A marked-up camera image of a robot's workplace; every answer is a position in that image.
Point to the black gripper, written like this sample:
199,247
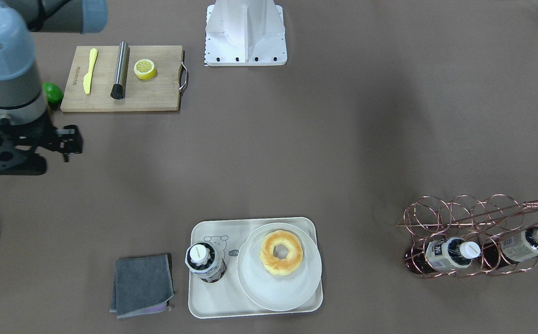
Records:
68,139

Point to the copper wire bottle rack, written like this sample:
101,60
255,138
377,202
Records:
481,221

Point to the tea bottle front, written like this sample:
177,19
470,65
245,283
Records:
442,256
512,250

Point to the white round plate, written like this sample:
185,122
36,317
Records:
273,292

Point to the grey folded cloth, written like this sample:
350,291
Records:
142,285

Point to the yellow plastic knife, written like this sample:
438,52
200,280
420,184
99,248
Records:
87,80

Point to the glazed donut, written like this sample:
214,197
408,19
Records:
281,266

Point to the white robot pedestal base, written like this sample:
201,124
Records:
245,33

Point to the tea bottle white cap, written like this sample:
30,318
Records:
204,261

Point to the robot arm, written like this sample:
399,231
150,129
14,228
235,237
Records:
25,115

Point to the half lemon slice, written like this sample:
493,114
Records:
145,69

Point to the bamboo cutting board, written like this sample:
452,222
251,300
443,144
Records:
158,94

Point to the green lime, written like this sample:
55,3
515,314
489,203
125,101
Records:
53,94

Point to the steel muddler black tip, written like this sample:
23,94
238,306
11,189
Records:
118,90

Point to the cream rabbit tray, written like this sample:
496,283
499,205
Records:
226,297

